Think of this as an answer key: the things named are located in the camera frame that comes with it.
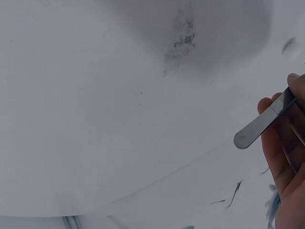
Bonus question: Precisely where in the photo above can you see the person's right hand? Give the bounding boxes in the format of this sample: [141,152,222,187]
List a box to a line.
[257,73,305,229]

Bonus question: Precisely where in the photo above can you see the metal tweezers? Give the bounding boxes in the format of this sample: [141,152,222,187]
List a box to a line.
[233,73,305,150]

